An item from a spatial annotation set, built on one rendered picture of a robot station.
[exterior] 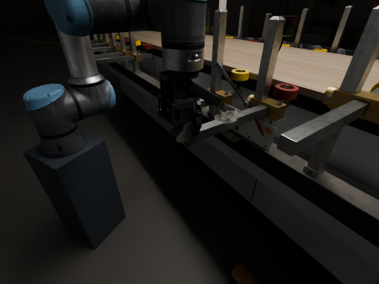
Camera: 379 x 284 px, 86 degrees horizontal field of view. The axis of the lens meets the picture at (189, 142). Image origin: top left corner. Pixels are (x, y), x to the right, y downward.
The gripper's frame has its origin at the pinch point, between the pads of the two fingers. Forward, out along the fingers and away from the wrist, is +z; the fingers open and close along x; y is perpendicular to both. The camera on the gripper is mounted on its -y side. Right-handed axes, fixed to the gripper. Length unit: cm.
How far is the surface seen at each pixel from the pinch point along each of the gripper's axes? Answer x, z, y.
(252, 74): -21, -8, -48
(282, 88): 0.1, -8.9, -38.6
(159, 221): -38, 83, -4
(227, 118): 0.5, -4.3, -13.1
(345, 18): -31, -29, -140
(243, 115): 1.3, -3.8, -19.3
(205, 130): 1.5, -3.1, -4.3
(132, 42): -127, -10, -32
